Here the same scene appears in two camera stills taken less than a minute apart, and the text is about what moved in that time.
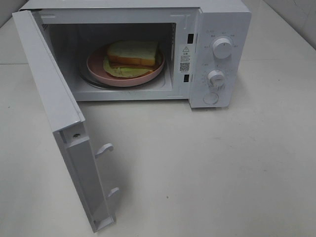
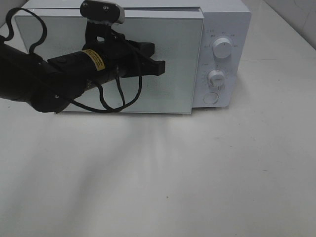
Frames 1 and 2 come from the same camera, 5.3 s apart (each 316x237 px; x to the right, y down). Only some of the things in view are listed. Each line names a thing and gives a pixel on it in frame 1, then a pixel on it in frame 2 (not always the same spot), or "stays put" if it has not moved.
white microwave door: x=62 y=112 → x=178 y=37
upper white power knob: x=222 y=48 stays put
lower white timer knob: x=216 y=79 stays put
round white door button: x=211 y=98 stays put
